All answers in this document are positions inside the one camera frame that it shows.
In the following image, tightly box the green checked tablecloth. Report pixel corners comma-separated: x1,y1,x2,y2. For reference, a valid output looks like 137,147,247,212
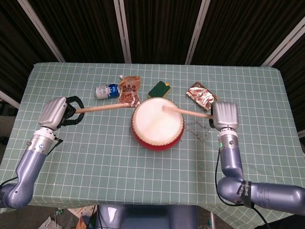
4,62,305,226

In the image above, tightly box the dark pleated screen panel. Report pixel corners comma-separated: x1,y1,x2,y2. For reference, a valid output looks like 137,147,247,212
190,0,305,66
27,0,127,63
0,0,59,103
121,0,203,64
271,35,305,132

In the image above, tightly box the brown sauce pouch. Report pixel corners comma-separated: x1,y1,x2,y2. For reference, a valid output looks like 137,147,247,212
118,74,141,108

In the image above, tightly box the black printed velcro strap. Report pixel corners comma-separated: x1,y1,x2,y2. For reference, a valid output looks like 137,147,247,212
234,180,253,207

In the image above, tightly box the blue white drink can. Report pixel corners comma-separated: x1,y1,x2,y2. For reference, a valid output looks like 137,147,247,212
95,83,121,100

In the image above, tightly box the silver red foil packet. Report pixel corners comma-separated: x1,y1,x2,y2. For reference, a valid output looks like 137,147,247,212
185,82,219,112

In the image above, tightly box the white paper sheet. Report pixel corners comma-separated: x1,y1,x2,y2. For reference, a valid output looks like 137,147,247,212
68,207,96,218

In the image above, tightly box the red drum white skin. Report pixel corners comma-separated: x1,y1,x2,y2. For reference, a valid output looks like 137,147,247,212
130,98,185,153

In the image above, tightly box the blue robot torso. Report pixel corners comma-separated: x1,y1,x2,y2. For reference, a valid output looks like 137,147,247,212
96,204,198,229

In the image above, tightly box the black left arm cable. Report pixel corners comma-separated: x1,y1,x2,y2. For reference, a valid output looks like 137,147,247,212
0,135,64,189

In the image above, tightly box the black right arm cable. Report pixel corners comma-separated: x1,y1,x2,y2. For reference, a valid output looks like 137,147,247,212
214,152,269,229

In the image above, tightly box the clear plastic chain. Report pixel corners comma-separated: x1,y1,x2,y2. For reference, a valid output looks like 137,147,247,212
184,121,212,142

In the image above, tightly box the orange printed box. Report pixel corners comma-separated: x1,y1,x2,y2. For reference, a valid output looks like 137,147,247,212
76,214,91,229

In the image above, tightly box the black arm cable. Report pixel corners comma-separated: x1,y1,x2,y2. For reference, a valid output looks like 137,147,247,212
0,135,64,189
214,152,269,229

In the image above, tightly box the white screen frame post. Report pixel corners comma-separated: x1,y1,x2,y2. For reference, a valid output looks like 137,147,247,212
0,90,21,109
184,0,212,65
18,0,65,63
113,0,132,64
261,16,305,67

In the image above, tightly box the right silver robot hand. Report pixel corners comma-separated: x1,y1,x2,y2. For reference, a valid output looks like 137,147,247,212
209,101,240,131

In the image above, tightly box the wooden drumstick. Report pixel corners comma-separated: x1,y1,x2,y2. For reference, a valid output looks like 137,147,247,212
75,101,131,114
162,106,214,119

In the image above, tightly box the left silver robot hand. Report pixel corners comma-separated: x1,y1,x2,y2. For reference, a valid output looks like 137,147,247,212
37,95,85,131

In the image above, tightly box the green yellow sponge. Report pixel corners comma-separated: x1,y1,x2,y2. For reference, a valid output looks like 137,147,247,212
147,81,171,99

